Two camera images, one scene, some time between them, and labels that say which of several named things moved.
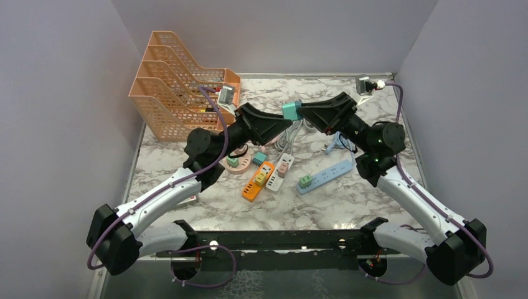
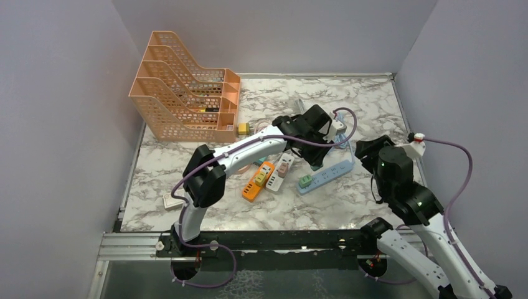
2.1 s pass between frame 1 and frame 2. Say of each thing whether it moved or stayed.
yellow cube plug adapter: stayed
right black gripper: moved
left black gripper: moved
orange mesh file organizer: stayed
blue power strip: stayed
